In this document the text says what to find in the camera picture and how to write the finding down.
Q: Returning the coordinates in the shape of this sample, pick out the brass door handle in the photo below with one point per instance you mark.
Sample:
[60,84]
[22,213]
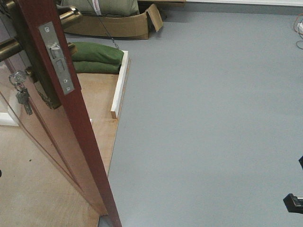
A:
[69,15]
[9,48]

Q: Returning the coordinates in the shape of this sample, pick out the silver key bunch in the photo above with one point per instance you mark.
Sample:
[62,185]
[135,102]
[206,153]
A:
[17,79]

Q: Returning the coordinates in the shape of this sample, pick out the far white wooden edge rail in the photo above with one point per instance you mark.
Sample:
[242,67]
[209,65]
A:
[120,86]

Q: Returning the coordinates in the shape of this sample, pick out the far white diagonal brace frame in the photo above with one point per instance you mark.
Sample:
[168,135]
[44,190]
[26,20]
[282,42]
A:
[7,120]

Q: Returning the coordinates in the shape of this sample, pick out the steel latch plate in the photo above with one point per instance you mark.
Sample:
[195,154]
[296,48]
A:
[53,47]

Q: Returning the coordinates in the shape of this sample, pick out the white wall baseboard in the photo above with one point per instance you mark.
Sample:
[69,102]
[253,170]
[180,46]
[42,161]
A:
[295,3]

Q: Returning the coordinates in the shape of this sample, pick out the brown cardboard box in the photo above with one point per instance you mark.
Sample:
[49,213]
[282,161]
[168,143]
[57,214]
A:
[132,27]

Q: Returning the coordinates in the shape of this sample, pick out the olive sandbag in box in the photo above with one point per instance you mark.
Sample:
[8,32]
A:
[116,8]

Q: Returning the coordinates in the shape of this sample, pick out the black robot part lower right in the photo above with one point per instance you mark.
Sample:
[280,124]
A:
[294,204]

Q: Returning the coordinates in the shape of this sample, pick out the brass door handle inner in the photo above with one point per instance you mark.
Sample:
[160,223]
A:
[9,48]

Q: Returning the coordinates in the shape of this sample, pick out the brass handle backplate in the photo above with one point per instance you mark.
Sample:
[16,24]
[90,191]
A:
[27,16]

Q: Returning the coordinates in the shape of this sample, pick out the dark robot part right edge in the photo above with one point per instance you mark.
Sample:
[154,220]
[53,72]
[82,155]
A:
[301,161]

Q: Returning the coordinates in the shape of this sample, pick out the plywood base platform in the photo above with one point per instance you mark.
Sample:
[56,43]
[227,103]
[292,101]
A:
[53,165]

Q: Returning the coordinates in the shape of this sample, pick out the brass door handle outer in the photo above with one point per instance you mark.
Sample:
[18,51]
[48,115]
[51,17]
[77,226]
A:
[69,15]

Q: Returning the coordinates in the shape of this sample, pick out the brown wooden door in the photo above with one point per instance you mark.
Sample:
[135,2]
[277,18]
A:
[52,172]

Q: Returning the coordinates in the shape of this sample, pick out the green sandbag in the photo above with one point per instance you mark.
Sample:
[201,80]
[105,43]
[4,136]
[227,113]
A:
[96,67]
[94,52]

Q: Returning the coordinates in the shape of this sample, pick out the lower green sandbag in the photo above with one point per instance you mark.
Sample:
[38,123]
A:
[96,67]

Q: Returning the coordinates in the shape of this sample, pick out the upper green sandbag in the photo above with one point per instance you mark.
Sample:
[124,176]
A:
[94,52]

